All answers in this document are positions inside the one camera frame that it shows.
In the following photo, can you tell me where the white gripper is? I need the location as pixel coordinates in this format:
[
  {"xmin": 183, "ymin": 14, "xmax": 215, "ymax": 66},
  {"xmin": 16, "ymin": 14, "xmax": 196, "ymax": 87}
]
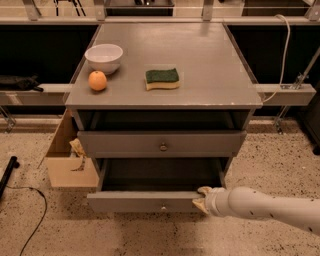
[{"xmin": 192, "ymin": 186, "xmax": 232, "ymax": 217}]

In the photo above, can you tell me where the grey drawer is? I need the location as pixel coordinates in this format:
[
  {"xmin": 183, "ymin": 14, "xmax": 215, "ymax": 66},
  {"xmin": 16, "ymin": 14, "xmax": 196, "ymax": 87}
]
[
  {"xmin": 78, "ymin": 131, "xmax": 246, "ymax": 158},
  {"xmin": 87, "ymin": 158, "xmax": 224, "ymax": 213}
]

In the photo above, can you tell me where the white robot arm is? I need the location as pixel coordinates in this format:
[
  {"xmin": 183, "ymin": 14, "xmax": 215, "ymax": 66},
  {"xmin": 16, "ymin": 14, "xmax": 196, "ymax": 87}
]
[{"xmin": 192, "ymin": 186, "xmax": 320, "ymax": 236}]

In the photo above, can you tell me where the grey top drawer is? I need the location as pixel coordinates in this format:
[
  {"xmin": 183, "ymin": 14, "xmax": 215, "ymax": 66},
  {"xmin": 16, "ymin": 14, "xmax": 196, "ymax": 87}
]
[{"xmin": 78, "ymin": 131, "xmax": 246, "ymax": 158}]

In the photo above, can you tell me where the grey drawer cabinet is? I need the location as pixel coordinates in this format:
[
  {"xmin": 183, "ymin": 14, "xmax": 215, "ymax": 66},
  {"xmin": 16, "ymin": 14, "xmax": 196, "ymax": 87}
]
[{"xmin": 65, "ymin": 21, "xmax": 264, "ymax": 210}]

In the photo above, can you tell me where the open cardboard box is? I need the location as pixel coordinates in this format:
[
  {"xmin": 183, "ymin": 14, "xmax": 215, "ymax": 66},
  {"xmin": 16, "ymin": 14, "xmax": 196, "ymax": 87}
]
[{"xmin": 44, "ymin": 110, "xmax": 99, "ymax": 187}]

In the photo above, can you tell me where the green yellow sponge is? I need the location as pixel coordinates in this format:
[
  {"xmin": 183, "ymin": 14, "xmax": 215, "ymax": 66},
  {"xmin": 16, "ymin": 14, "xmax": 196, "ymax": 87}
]
[{"xmin": 145, "ymin": 68, "xmax": 180, "ymax": 91}]

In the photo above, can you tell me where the orange fruit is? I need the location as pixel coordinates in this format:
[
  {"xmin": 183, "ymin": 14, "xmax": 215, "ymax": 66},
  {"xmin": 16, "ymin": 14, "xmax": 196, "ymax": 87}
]
[{"xmin": 88, "ymin": 71, "xmax": 107, "ymax": 91}]

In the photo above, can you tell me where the white ceramic bowl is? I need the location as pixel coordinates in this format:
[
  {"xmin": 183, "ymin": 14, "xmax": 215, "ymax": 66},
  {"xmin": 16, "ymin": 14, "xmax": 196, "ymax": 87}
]
[{"xmin": 85, "ymin": 44, "xmax": 123, "ymax": 74}]

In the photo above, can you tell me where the black pole on floor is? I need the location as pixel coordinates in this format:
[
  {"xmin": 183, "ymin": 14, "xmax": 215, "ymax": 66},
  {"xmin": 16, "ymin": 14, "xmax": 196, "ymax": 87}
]
[{"xmin": 0, "ymin": 156, "xmax": 20, "ymax": 198}]

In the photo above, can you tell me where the metal rail frame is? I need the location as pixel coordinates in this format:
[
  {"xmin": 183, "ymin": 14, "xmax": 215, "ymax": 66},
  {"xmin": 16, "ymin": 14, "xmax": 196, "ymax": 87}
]
[{"xmin": 0, "ymin": 0, "xmax": 320, "ymax": 134}]

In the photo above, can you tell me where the black floor cable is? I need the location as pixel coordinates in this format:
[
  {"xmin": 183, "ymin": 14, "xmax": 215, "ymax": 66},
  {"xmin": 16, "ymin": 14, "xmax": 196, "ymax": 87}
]
[{"xmin": 5, "ymin": 185, "xmax": 48, "ymax": 256}]

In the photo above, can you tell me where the white hanging cable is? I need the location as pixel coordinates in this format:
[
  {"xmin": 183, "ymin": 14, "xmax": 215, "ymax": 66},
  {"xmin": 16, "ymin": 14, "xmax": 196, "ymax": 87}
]
[{"xmin": 261, "ymin": 13, "xmax": 292, "ymax": 104}]

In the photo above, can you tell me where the black object on rail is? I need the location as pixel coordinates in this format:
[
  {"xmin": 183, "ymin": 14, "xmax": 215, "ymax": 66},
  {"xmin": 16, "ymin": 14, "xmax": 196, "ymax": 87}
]
[{"xmin": 0, "ymin": 75, "xmax": 44, "ymax": 92}]

